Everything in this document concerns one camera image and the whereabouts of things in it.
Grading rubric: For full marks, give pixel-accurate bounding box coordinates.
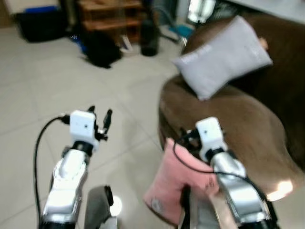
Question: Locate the black storage box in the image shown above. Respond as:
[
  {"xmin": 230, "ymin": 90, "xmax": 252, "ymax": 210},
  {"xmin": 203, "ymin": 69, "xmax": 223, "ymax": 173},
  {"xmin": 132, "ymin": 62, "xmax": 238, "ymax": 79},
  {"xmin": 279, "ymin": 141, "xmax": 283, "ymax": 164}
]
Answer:
[{"xmin": 14, "ymin": 7, "xmax": 68, "ymax": 43}]

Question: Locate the black bag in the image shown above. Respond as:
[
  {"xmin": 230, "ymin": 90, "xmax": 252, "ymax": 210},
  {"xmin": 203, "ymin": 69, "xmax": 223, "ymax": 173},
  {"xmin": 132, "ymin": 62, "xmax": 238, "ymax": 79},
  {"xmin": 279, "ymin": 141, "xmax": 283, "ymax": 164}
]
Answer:
[{"xmin": 84, "ymin": 31, "xmax": 122, "ymax": 69}]

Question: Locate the grey robot left leg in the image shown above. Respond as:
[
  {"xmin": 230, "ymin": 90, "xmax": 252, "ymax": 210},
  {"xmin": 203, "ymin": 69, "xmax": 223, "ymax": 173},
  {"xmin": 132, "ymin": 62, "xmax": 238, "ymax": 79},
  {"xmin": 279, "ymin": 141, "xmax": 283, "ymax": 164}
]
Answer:
[{"xmin": 84, "ymin": 185, "xmax": 120, "ymax": 229}]

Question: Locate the teal cloth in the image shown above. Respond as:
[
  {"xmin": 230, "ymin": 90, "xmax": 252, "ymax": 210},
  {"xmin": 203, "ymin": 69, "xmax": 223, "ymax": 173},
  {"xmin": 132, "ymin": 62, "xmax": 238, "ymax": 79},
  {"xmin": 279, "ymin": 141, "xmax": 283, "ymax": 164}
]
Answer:
[{"xmin": 167, "ymin": 23, "xmax": 195, "ymax": 40}]

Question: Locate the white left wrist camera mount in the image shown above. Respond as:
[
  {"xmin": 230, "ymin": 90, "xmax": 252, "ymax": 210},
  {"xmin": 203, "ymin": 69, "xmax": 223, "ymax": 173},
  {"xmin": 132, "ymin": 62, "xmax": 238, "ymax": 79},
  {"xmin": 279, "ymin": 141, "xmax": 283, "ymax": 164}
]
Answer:
[{"xmin": 70, "ymin": 111, "xmax": 97, "ymax": 144}]

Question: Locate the wooden shelf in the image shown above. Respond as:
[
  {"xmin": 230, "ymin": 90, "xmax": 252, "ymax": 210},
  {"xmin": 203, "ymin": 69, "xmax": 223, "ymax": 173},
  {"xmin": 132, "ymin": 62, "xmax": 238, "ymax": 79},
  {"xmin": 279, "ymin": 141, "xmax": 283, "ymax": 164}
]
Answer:
[{"xmin": 77, "ymin": 0, "xmax": 147, "ymax": 44}]

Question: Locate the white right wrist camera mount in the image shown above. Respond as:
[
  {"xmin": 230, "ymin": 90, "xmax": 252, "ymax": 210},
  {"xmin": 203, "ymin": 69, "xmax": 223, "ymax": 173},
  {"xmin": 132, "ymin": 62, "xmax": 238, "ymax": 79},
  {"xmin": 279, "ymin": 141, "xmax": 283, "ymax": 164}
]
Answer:
[{"xmin": 195, "ymin": 117, "xmax": 226, "ymax": 161}]

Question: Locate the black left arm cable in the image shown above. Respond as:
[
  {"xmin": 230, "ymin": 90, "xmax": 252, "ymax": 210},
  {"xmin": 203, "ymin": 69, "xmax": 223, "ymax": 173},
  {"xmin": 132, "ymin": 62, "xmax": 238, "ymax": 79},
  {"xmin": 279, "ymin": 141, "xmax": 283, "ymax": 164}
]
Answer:
[{"xmin": 33, "ymin": 115, "xmax": 71, "ymax": 221}]

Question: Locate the dark tall bottle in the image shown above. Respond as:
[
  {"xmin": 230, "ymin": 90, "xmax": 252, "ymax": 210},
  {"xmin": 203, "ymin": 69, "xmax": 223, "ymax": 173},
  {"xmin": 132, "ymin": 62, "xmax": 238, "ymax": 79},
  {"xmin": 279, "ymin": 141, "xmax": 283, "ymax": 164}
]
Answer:
[{"xmin": 140, "ymin": 10, "xmax": 160, "ymax": 57}]

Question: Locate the shiny metal bin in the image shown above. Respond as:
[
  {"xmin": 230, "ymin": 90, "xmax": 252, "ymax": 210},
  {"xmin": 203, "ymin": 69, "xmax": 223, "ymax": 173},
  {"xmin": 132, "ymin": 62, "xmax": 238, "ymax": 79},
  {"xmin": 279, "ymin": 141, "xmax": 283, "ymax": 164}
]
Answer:
[{"xmin": 187, "ymin": 0, "xmax": 218, "ymax": 25}]

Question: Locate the white table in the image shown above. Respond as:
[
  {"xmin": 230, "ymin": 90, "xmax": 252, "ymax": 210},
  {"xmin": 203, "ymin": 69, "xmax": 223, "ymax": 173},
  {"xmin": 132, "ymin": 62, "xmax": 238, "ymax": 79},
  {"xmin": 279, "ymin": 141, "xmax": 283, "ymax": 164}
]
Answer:
[{"xmin": 228, "ymin": 0, "xmax": 305, "ymax": 24}]

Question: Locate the brown sofa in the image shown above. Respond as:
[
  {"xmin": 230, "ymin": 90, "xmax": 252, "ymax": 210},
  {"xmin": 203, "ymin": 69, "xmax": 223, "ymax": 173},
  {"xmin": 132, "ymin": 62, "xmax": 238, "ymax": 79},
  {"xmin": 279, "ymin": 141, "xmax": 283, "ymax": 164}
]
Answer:
[{"xmin": 158, "ymin": 13, "xmax": 305, "ymax": 202}]

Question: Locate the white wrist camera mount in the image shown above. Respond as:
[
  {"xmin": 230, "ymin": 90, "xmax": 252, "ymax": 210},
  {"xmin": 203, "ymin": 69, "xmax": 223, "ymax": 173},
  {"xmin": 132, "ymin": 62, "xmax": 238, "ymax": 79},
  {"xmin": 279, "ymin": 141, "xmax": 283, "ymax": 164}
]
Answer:
[
  {"xmin": 70, "ymin": 111, "xmax": 97, "ymax": 144},
  {"xmin": 195, "ymin": 117, "xmax": 226, "ymax": 161}
]

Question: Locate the pink pillow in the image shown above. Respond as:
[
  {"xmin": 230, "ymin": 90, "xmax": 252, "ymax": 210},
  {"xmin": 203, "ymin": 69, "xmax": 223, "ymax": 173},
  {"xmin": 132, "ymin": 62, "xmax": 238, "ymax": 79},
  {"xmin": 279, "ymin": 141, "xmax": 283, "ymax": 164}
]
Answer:
[{"xmin": 143, "ymin": 138, "xmax": 225, "ymax": 228}]

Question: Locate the grey pillow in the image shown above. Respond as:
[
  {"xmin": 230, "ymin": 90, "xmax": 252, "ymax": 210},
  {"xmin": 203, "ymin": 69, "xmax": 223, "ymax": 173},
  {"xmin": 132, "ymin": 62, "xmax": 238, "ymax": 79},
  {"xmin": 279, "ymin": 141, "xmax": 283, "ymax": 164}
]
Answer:
[{"xmin": 171, "ymin": 16, "xmax": 274, "ymax": 101}]

